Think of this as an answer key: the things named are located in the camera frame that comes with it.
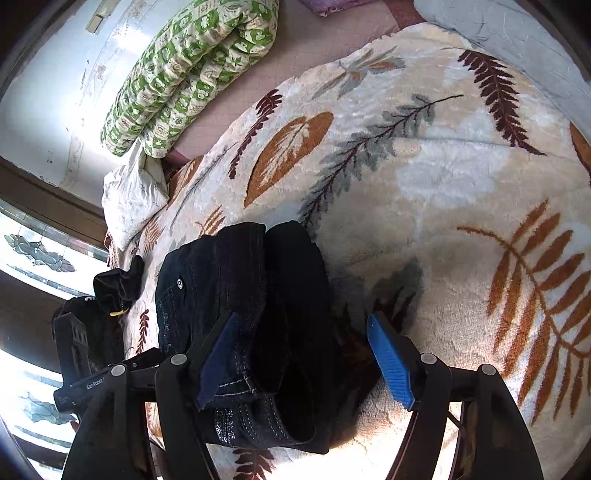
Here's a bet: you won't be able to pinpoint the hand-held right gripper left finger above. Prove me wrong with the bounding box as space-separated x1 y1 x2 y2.
61 313 242 480

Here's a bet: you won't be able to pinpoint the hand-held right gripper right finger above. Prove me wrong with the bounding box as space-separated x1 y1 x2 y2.
366 311 544 480

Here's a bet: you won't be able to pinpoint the dark denim pants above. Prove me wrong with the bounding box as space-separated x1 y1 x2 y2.
154 220 337 455

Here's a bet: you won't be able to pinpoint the black garment with yellow tag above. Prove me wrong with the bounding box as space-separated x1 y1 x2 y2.
92 254 147 317

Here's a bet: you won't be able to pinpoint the patterned glass window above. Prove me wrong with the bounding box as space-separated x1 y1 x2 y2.
0 157 110 462

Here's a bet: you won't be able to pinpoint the white crumpled pillow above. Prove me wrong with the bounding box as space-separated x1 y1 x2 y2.
102 141 171 252

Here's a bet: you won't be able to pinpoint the leaf-printed plush blanket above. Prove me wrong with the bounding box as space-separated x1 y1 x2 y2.
108 21 591 480

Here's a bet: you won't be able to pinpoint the pink bed sheet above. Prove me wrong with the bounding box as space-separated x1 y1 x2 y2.
175 0 426 162

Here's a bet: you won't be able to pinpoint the green patterned quilt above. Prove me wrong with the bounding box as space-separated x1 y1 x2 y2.
100 0 280 158

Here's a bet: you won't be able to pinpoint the grey pillow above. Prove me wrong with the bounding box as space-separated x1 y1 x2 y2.
413 0 591 139

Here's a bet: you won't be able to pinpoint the purple pillow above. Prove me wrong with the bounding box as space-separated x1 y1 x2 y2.
295 0 370 18

